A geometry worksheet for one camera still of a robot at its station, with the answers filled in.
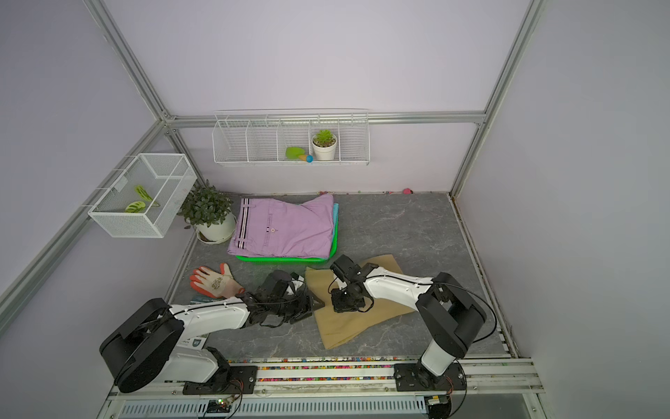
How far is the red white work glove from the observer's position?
923 mm

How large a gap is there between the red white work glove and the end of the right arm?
385 millimetres

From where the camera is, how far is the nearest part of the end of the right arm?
2.10 feet
